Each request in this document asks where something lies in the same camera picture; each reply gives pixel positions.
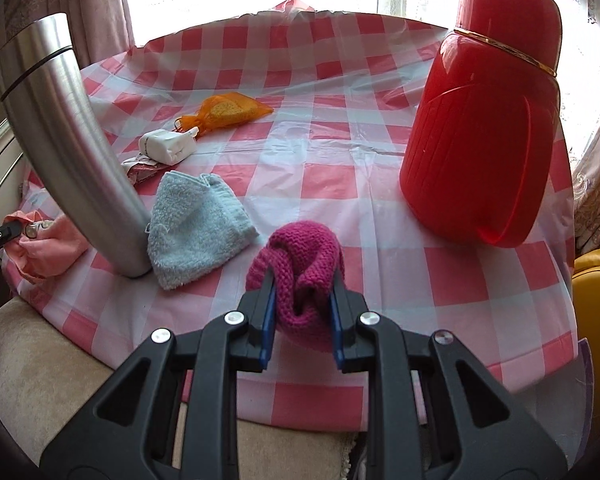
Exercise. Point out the light blue towel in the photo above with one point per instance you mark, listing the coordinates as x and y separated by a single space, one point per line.
195 230

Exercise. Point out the silver steel thermos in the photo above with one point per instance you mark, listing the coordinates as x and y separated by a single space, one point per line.
70 150

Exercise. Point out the pink snack wrapper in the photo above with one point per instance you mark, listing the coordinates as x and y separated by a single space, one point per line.
142 170

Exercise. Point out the red plastic thermos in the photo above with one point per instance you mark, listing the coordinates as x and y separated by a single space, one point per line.
480 125

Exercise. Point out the pink cloth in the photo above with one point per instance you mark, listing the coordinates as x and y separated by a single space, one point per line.
50 250

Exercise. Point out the orange mesh bag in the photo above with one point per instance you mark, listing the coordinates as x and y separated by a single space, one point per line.
230 107

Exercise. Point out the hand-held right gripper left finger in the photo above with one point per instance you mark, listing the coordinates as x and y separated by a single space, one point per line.
267 320

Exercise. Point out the white cardboard box purple trim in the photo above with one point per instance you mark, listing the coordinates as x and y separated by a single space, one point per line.
587 385

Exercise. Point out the white cabinet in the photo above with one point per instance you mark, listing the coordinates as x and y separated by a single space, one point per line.
0 185

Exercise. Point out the magenta knit hat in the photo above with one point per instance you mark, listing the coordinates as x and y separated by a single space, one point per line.
300 260

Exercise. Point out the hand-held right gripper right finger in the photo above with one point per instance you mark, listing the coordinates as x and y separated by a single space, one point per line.
336 330

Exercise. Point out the pink checkered tablecloth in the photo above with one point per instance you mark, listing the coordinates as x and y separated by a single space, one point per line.
330 160

